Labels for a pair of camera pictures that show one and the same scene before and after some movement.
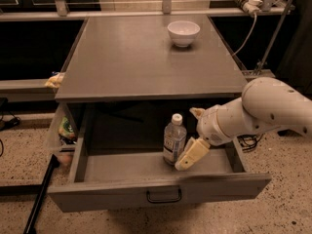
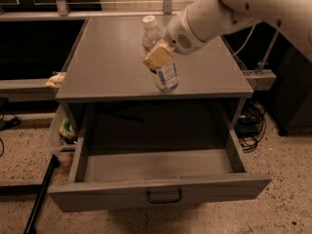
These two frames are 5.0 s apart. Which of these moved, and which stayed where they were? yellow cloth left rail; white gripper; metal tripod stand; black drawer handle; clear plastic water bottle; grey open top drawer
Moved: clear plastic water bottle; white gripper
Stayed: metal tripod stand; yellow cloth left rail; black drawer handle; grey open top drawer
